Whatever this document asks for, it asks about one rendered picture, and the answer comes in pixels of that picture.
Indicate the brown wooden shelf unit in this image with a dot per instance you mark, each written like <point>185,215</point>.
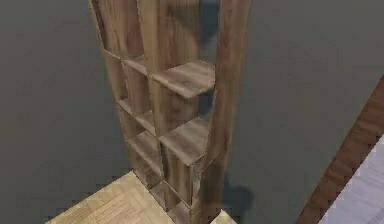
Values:
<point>173,100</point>

